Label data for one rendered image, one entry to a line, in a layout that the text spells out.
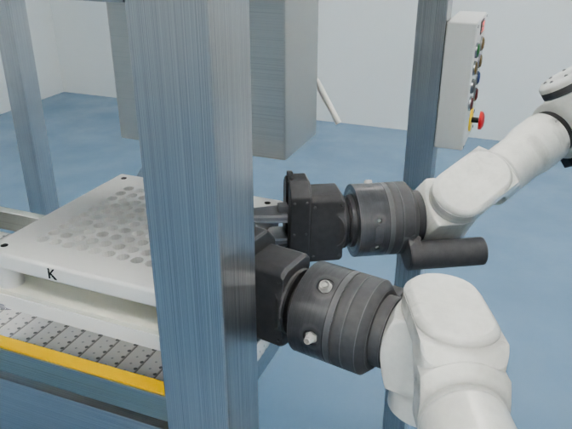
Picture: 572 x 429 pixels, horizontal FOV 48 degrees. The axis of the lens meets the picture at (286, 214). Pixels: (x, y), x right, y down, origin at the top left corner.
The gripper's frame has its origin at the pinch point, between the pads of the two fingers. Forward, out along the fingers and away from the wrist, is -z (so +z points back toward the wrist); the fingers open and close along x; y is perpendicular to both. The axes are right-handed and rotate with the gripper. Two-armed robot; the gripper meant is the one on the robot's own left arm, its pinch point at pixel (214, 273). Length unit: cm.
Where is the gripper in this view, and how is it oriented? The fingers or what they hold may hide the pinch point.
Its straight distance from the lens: 65.9
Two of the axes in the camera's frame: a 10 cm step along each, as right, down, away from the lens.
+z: 8.6, 2.3, -4.5
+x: -0.2, 9.0, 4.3
